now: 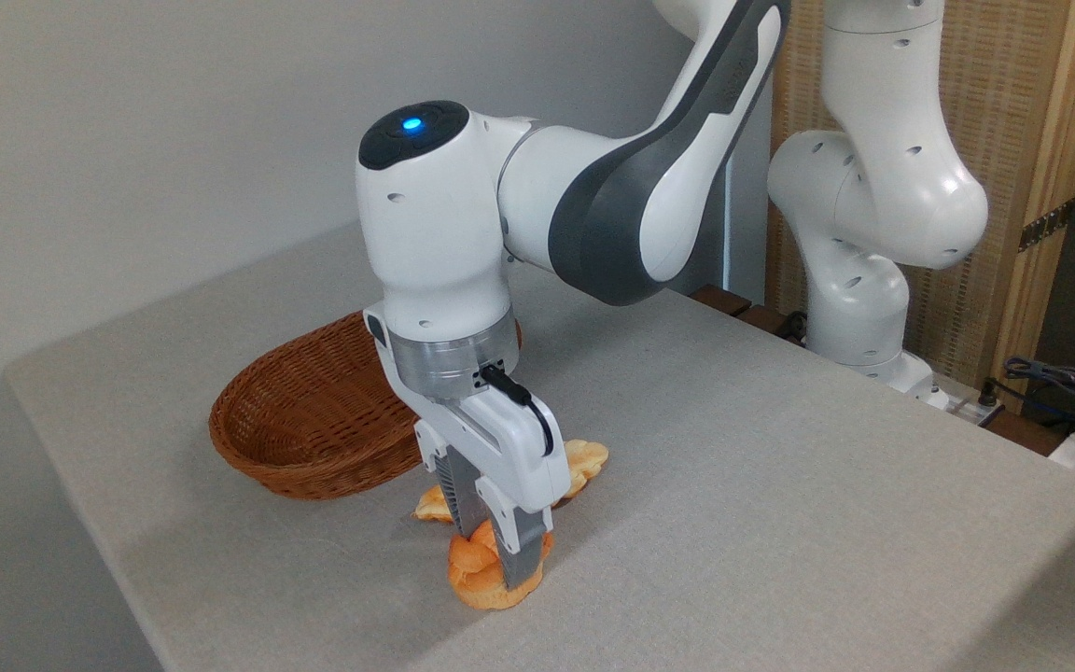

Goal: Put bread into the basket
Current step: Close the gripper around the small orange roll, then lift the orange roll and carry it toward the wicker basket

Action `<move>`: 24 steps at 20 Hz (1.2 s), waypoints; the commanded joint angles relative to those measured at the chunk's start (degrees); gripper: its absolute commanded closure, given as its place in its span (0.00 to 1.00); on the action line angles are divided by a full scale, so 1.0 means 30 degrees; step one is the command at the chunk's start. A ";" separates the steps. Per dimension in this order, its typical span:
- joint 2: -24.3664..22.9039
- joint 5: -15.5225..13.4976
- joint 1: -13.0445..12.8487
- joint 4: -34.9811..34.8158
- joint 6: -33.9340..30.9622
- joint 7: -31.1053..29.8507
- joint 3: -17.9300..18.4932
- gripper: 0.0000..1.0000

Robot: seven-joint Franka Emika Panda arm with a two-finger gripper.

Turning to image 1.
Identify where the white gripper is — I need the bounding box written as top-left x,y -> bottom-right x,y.
363,303 -> 572,593

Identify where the round orange bread roll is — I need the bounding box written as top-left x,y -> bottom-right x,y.
447,521 -> 555,611

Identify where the flat pale braided bread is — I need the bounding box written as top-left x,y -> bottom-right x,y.
413,439 -> 610,524

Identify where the brown wicker basket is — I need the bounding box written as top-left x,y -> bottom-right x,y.
209,311 -> 522,501

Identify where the dark brown wooden board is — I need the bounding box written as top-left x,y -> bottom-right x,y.
690,284 -> 809,348

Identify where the wooden woven folding screen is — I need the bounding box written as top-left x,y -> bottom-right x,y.
766,0 -> 1075,413

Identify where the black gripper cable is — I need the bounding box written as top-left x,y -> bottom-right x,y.
480,364 -> 555,458

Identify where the white vertical post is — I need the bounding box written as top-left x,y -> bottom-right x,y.
724,75 -> 776,304

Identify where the black cable bundle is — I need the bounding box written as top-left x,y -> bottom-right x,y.
981,355 -> 1075,440

